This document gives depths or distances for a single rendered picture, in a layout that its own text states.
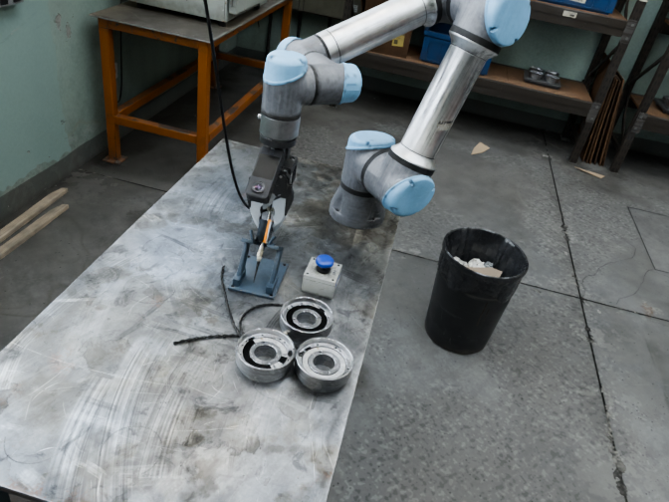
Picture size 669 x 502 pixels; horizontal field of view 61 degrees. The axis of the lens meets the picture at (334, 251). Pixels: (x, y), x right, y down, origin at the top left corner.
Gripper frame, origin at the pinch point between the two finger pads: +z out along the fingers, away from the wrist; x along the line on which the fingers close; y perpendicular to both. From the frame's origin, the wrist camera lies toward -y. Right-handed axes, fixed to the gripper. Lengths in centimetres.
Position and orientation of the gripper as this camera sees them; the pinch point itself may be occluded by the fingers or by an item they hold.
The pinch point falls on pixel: (266, 226)
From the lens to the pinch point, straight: 120.0
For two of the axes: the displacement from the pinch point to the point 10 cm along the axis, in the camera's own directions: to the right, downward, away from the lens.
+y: 1.7, -5.4, 8.2
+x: -9.7, -2.3, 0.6
